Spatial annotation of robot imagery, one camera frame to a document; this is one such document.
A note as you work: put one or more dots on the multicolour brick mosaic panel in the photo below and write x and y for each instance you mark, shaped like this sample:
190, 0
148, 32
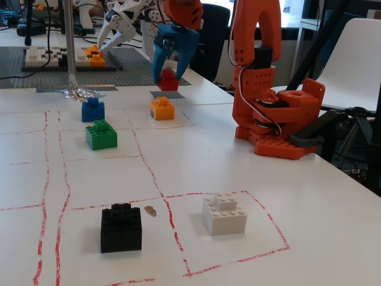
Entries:
59, 59

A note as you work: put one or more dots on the long grey tape strip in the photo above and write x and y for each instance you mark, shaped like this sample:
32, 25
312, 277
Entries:
50, 88

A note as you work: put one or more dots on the crumpled aluminium foil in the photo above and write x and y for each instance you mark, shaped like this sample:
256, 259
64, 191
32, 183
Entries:
84, 94

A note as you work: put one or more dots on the white brick block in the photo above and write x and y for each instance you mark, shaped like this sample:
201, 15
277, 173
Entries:
224, 219

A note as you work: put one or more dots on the grey square tape marker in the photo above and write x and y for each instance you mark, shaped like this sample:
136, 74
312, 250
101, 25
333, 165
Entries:
176, 94

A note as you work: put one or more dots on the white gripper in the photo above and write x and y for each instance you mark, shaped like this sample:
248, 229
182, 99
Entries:
127, 29

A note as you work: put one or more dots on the metal pole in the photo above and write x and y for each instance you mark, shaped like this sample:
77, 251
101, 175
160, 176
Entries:
70, 38

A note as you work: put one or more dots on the orange brick block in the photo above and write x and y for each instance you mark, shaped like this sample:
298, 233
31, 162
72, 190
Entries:
162, 111

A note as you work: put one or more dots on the black brick block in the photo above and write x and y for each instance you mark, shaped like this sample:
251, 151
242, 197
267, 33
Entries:
120, 232

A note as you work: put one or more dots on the black rounded device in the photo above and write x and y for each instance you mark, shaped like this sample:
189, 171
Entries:
29, 29

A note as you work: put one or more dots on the black table clamp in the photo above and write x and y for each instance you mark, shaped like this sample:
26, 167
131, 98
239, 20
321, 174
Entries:
309, 135

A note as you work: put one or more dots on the green brick block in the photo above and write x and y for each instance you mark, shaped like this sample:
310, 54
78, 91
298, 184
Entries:
101, 137

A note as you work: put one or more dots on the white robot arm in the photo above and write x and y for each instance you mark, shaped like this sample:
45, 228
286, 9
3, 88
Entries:
147, 32

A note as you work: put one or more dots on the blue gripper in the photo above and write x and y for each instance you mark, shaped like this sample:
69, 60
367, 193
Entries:
181, 38

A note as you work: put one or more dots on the red brick block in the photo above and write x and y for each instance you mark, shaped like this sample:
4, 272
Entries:
169, 85

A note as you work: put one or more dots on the black tripod stand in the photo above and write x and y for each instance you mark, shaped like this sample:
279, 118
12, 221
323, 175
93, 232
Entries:
361, 111

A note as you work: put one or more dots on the dark office chair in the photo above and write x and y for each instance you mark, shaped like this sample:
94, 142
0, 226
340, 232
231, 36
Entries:
212, 44

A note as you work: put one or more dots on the blue brick block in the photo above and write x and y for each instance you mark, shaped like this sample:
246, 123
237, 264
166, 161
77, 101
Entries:
93, 111

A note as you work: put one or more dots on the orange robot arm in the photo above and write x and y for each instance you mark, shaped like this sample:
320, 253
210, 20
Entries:
256, 80

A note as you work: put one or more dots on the brown crumb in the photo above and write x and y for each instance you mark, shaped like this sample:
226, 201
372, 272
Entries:
151, 211

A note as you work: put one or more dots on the white chair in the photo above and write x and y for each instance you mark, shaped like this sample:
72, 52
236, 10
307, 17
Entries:
357, 59

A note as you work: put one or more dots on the grey studded baseplate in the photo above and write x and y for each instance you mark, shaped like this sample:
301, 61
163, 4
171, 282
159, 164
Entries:
131, 76

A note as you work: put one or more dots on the black upright stand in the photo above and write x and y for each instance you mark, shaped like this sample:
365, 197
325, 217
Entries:
28, 24

